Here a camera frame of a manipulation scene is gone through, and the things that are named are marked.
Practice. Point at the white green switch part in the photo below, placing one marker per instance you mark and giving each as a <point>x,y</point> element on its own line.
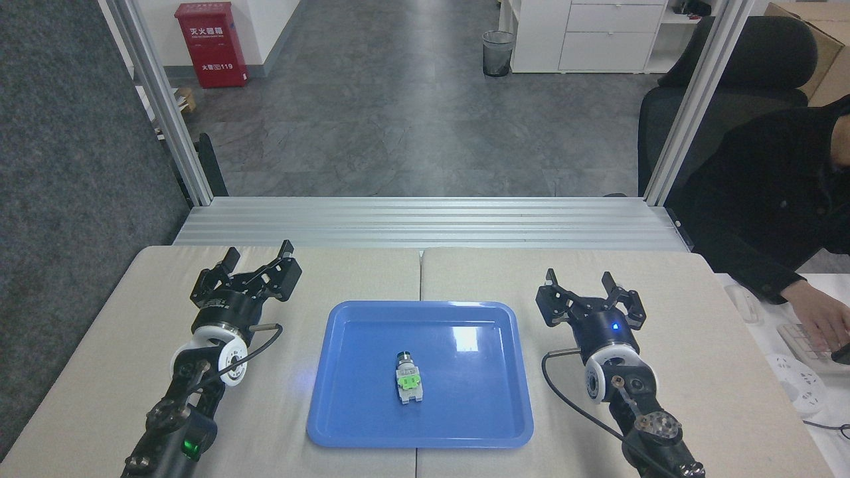
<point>408,382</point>

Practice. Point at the brown cardboard box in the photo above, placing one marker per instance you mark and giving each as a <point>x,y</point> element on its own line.
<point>833,40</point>

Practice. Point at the white power strip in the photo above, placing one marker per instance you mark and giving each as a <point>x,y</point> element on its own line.
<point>797,385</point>

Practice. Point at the silver aluminium post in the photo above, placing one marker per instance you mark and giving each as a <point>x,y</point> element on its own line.
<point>697,99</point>
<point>166,113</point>

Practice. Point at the blue plastic tray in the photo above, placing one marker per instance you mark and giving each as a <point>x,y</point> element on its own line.
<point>465,398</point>

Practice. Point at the small wooden block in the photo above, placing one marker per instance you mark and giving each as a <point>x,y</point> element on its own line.
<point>187,99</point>

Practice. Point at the person's hand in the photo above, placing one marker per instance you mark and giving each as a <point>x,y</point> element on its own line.
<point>823,315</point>

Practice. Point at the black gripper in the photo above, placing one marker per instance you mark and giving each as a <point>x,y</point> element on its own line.
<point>226,307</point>
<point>607,330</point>

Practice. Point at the black office chair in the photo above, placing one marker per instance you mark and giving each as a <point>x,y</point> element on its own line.
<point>764,60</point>

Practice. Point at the white keyboard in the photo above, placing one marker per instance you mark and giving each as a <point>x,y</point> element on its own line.
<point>797,340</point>

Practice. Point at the black post bracket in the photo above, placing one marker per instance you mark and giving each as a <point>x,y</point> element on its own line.
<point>214,166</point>

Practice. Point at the person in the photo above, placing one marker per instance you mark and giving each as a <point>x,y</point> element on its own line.
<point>764,199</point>

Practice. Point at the white computer mouse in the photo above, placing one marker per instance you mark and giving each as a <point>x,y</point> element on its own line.
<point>742,304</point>

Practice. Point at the white drawer cabinet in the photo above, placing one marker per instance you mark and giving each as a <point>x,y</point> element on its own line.
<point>597,40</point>

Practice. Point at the red fire extinguisher box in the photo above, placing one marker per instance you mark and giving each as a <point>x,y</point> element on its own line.
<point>211,46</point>

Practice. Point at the silver aluminium rail bed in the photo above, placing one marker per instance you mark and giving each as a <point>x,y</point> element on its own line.
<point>425,222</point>

